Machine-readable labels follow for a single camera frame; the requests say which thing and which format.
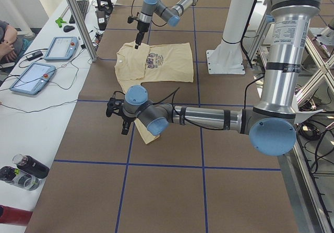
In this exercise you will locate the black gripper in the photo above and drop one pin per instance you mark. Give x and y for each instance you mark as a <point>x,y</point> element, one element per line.
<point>142,27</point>
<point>127,118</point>

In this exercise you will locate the cream long-sleeve printed shirt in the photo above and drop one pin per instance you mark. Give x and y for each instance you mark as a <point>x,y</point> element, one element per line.
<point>149,64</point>

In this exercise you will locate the black keyboard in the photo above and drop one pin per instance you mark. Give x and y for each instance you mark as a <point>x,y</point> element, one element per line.
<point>83,6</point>

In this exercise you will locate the black computer mouse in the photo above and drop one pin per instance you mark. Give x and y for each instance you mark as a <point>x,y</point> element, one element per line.
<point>68,28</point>

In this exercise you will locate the far blue teach pendant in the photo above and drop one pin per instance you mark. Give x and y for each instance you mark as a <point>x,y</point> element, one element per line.
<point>61,49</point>

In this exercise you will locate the blue teach pendant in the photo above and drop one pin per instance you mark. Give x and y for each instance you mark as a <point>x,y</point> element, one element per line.
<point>61,49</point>
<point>33,79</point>

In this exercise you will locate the green plastic tool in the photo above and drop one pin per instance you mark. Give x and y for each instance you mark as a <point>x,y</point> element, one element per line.
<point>59,21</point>

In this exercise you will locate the near blue teach pendant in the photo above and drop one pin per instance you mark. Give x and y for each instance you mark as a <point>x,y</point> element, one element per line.
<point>33,79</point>

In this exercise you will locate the black water bottle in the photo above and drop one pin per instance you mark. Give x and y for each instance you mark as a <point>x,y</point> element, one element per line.
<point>30,165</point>

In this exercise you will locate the black power adapter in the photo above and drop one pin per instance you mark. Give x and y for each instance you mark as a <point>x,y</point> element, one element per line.
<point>34,55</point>

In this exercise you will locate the clear water bottle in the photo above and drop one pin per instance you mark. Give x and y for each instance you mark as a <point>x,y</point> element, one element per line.
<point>19,178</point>

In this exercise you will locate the seated person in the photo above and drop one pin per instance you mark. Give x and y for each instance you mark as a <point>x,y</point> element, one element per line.
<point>11,44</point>

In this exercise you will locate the red bottle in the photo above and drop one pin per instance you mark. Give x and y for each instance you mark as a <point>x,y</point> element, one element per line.
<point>15,216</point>

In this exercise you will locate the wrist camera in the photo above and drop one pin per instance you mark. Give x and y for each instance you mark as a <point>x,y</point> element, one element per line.
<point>114,106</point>
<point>131,19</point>

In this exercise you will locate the aluminium frame post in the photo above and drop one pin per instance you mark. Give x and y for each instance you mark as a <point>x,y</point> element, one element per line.
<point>82,29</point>

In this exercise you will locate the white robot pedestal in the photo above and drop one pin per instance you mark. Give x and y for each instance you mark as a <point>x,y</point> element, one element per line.
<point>227,58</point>

